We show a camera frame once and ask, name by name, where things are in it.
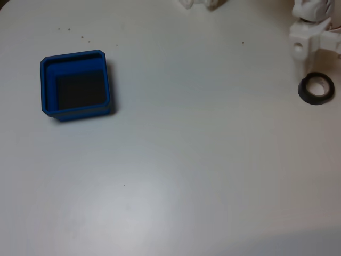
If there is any black tape roll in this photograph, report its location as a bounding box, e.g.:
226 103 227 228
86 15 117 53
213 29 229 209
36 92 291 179
297 71 335 106

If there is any blue square box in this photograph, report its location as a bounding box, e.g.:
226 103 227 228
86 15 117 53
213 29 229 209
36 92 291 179
39 49 112 123

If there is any white camera box with bracket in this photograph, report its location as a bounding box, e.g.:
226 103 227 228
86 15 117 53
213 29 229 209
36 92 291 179
316 31 341 60

